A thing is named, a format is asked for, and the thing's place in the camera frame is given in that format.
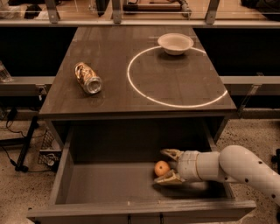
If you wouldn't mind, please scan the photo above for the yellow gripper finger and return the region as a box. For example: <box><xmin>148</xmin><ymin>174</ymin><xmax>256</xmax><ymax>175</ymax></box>
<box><xmin>154</xmin><ymin>170</ymin><xmax>184</xmax><ymax>186</ymax></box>
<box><xmin>160</xmin><ymin>149</ymin><xmax>183</xmax><ymax>161</ymax></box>

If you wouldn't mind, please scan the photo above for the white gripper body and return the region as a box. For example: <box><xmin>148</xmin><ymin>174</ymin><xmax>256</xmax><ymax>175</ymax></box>
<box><xmin>177</xmin><ymin>150</ymin><xmax>200</xmax><ymax>182</ymax></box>

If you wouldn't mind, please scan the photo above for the orange fruit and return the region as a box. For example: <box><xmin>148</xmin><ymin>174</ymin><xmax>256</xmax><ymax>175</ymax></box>
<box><xmin>154</xmin><ymin>161</ymin><xmax>171</xmax><ymax>177</ymax></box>

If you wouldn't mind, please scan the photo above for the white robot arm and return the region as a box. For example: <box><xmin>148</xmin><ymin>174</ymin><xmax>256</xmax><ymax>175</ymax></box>
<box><xmin>154</xmin><ymin>145</ymin><xmax>280</xmax><ymax>205</ymax></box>

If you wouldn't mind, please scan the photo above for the open grey top drawer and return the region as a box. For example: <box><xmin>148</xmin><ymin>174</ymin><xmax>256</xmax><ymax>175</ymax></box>
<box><xmin>27</xmin><ymin>118</ymin><xmax>256</xmax><ymax>224</ymax></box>

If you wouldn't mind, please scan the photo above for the white paper bowl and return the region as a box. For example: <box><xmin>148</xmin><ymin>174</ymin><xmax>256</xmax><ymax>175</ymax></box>
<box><xmin>157</xmin><ymin>33</ymin><xmax>193</xmax><ymax>55</ymax></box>

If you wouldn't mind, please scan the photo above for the crushed golden drink can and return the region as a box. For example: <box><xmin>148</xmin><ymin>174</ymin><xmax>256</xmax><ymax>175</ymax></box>
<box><xmin>74</xmin><ymin>62</ymin><xmax>102</xmax><ymax>95</ymax></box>

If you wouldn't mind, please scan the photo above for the black stand leg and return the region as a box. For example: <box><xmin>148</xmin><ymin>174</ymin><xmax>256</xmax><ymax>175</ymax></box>
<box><xmin>15</xmin><ymin>116</ymin><xmax>39</xmax><ymax>172</ymax></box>

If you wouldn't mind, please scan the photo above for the grey metal railing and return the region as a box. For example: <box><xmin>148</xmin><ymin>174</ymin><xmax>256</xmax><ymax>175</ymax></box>
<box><xmin>0</xmin><ymin>0</ymin><xmax>280</xmax><ymax>28</ymax></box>

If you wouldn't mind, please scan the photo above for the clear plastic bottle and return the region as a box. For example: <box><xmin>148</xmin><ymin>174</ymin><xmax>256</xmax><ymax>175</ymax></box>
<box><xmin>0</xmin><ymin>60</ymin><xmax>13</xmax><ymax>82</ymax></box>

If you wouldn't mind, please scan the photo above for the wire mesh basket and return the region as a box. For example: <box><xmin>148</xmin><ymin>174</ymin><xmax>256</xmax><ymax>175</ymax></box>
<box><xmin>38</xmin><ymin>130</ymin><xmax>62</xmax><ymax>172</ymax></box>

